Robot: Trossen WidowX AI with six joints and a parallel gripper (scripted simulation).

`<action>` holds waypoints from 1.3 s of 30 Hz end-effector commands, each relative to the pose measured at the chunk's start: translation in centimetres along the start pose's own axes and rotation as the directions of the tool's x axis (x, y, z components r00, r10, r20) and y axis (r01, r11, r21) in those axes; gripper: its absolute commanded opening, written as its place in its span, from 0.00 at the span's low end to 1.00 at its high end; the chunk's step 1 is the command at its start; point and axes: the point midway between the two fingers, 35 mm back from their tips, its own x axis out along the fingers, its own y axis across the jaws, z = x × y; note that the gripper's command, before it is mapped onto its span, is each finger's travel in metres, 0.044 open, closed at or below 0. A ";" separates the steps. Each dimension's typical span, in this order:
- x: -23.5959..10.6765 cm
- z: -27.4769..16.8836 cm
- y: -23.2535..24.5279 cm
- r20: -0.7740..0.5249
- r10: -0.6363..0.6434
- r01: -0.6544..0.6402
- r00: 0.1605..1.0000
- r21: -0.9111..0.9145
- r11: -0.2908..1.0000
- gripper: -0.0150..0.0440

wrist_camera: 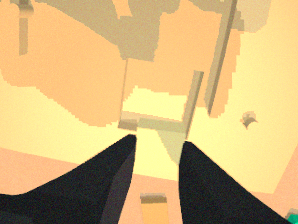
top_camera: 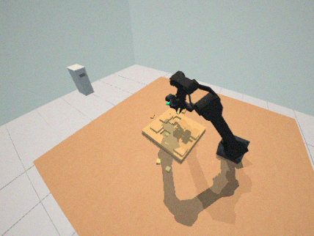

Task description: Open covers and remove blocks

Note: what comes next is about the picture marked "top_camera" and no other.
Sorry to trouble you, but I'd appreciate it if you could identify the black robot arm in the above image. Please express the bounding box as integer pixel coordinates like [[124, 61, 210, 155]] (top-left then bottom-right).
[[169, 71, 249, 161]]

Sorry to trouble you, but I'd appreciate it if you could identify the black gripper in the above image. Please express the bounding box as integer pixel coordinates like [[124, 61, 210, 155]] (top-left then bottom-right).
[[165, 92, 194, 114]]

